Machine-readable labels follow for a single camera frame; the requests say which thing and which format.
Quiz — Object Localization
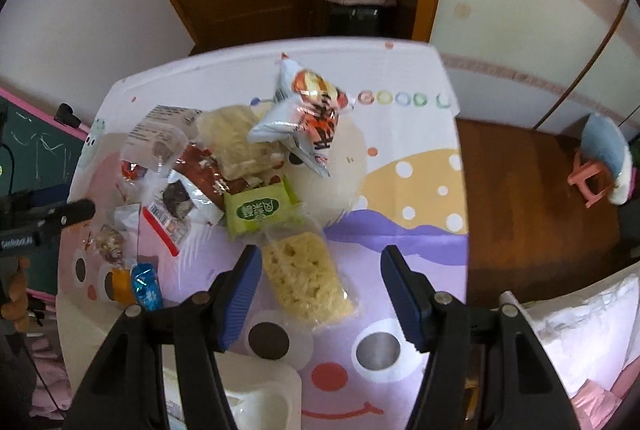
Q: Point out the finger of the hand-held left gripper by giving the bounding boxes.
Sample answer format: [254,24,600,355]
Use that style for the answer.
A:
[35,199,97,233]

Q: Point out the blue wrapped candy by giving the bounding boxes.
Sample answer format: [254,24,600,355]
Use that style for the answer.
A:
[130,263,163,311]

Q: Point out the red-brown snack packet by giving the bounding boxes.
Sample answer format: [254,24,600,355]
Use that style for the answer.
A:
[172,144,261,211]

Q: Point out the black clip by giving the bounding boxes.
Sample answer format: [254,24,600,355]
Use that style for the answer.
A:
[54,103,81,128]

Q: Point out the white pillow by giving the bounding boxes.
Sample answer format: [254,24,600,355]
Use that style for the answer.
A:
[500,273,640,398]

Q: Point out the black cable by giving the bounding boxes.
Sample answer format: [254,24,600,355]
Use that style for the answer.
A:
[0,143,16,197]

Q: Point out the black bin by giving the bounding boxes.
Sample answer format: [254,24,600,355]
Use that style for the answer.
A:
[325,3,396,42]

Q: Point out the pale yellow snack packet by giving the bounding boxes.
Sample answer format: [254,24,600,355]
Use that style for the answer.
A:
[195,106,288,183]

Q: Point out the white plastic tray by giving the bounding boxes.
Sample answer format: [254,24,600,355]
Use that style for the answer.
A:
[165,350,303,430]

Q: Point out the clear packet with black print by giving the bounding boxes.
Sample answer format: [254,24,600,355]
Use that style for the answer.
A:
[120,105,203,176]

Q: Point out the pink stool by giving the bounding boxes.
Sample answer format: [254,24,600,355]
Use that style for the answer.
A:
[567,147,623,209]

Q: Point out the person's left hand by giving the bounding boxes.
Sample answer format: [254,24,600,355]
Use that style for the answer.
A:
[0,257,32,333]

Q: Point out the green chalkboard with pink frame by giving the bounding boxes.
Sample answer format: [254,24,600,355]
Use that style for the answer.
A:
[0,93,93,206]

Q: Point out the white packet with red label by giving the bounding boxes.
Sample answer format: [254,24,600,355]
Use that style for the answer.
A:
[141,177,226,256]

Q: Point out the pink cloth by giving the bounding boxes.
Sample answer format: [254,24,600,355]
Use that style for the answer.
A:
[570,362,640,430]

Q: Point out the small red candy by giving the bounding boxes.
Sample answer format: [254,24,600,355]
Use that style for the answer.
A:
[121,160,148,181]

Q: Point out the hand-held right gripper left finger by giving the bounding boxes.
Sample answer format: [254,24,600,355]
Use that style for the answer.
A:
[65,245,264,430]

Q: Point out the clear packet of yellow cracker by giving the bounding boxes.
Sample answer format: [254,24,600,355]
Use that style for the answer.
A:
[257,223,361,323]

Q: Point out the orange wrapped candy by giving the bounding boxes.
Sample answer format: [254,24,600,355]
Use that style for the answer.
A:
[111,267,136,306]

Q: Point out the green snack packet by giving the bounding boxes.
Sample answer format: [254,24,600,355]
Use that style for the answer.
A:
[223,175,306,241]

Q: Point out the silver tiger snack bag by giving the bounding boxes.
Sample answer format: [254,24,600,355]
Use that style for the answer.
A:
[248,52,353,178]

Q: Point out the small clear candy packet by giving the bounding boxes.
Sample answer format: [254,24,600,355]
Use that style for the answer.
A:
[92,205,143,268]

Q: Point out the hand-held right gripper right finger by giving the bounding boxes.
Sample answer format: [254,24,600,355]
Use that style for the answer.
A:
[380,244,576,430]

